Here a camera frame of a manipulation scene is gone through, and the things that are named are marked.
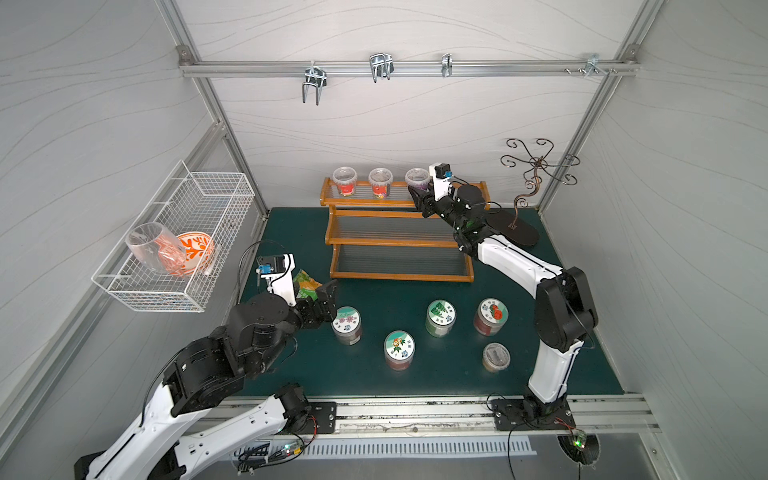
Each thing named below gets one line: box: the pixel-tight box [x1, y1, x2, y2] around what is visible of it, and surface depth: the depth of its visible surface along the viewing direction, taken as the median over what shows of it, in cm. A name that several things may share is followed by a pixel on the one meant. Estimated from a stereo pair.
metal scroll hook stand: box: [486, 138, 580, 246], surface depth 98 cm
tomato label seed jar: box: [473, 297, 509, 337], surface depth 86 cm
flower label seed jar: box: [332, 306, 362, 346], surface depth 84 cm
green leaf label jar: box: [425, 299, 457, 338], surface depth 86 cm
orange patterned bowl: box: [176, 232, 216, 275], surface depth 68 cm
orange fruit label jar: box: [384, 329, 416, 371], surface depth 79 cm
